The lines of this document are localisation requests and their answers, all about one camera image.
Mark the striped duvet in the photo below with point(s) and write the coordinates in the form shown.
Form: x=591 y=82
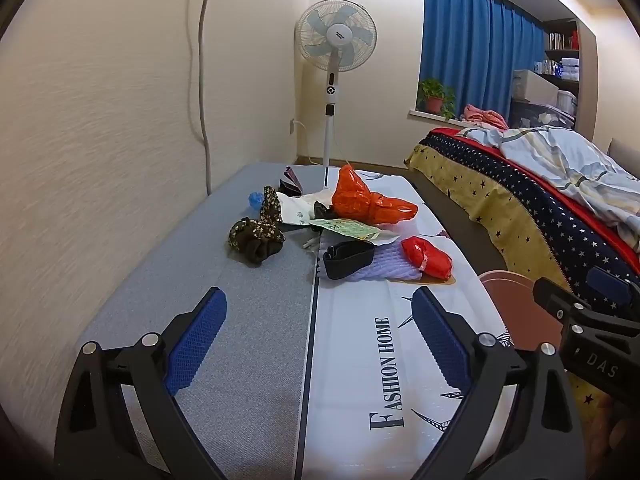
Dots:
x=560 y=160

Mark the white box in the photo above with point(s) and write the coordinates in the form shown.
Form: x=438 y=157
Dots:
x=535 y=87

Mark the pink cloth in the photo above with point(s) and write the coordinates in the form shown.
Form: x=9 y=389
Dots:
x=482 y=116

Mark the red plastic bag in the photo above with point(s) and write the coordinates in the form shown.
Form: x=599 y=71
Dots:
x=426 y=256

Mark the brown floral cloth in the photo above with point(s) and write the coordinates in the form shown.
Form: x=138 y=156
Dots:
x=250 y=241

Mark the dark red wallet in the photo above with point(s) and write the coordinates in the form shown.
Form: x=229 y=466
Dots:
x=290 y=180

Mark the clear storage bin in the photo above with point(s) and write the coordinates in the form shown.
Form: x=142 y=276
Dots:
x=542 y=115

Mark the orange plastic bag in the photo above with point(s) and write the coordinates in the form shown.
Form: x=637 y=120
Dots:
x=360 y=200

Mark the white wall outlet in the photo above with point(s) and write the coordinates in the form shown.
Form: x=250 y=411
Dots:
x=292 y=126

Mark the white paper bag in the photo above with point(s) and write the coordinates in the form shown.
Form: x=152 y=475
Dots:
x=300 y=210

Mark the dark bookshelf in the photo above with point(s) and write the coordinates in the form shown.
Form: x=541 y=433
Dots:
x=562 y=42

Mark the white windowsill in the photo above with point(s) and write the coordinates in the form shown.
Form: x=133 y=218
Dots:
x=435 y=116

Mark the grey mat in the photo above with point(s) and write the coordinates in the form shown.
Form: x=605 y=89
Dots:
x=260 y=310

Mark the white standing fan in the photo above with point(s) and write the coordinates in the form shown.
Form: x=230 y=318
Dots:
x=335 y=35

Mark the green printed packet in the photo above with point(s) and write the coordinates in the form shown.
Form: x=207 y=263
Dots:
x=350 y=230

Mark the white printed mat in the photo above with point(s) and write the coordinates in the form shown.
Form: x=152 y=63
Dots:
x=360 y=360

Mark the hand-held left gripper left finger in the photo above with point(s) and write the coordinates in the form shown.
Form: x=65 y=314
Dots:
x=197 y=332

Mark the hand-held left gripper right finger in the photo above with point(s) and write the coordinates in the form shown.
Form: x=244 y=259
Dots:
x=440 y=332

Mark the blue curtain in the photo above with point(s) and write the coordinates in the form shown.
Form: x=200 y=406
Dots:
x=475 y=50

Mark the purple foam net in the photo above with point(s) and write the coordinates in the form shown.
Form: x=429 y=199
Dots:
x=387 y=266

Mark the potted green plant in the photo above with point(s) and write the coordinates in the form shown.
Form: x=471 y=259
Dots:
x=434 y=102

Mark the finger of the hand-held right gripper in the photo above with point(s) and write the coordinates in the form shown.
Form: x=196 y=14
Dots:
x=607 y=285
x=555 y=300

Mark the star print blanket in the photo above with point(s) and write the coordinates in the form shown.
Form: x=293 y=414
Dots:
x=525 y=205

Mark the blue plastic bag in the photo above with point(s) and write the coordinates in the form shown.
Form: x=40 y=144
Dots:
x=255 y=199

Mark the black elastic band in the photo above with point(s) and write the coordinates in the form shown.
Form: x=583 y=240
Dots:
x=333 y=266

